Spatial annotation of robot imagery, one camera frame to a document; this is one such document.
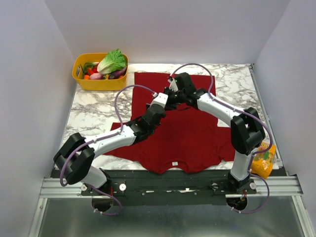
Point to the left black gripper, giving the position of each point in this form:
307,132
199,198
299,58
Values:
147,105

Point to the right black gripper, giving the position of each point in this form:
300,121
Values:
177,96

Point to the red t-shirt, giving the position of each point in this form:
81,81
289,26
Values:
187,139

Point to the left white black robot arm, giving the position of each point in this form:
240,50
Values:
74,159

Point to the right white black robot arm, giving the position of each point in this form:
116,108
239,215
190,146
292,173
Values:
247,130

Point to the yellow plastic basket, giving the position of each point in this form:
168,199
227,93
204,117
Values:
96,84

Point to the green lettuce toy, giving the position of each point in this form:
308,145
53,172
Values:
113,61

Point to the pink radish toy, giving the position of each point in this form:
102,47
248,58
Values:
96,76

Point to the red pepper toy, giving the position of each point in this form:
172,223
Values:
91,71

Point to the orange snack bag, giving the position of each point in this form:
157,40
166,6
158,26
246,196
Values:
262,163

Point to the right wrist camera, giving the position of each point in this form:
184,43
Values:
173,84

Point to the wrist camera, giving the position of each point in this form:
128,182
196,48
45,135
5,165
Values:
160,99
173,84

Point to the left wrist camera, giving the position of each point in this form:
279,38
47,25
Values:
160,99

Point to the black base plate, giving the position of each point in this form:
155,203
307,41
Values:
175,187

